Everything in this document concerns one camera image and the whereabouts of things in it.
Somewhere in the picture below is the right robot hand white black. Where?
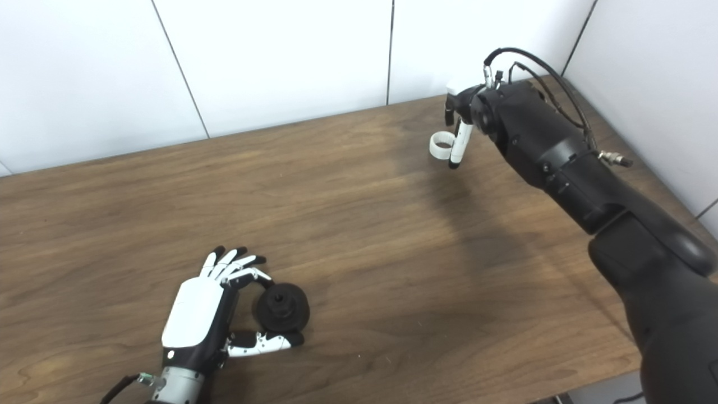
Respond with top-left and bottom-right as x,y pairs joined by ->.
445,77 -> 489,169

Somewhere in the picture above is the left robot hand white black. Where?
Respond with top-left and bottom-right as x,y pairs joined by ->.
162,246 -> 305,374

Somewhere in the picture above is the white plastic ring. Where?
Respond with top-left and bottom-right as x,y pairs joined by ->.
430,131 -> 456,160

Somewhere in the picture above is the round black plastic part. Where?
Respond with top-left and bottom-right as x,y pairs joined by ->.
252,283 -> 311,333

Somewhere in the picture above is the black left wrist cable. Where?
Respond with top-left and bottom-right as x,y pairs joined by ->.
101,373 -> 155,404

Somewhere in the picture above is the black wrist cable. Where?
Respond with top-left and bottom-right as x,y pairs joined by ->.
101,373 -> 155,404
484,47 -> 633,168

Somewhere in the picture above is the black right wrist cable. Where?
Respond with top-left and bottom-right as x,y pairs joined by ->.
484,47 -> 633,168

